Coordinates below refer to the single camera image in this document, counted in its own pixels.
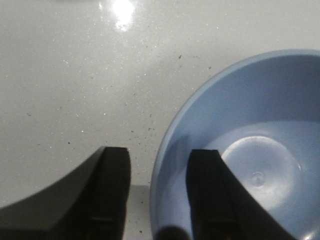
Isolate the blue plastic bowl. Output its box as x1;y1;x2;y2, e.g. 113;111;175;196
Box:
150;49;320;240

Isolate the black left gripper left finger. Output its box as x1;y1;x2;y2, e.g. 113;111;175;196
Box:
0;146;131;240

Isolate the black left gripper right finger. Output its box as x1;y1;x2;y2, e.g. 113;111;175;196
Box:
187;149;294;240

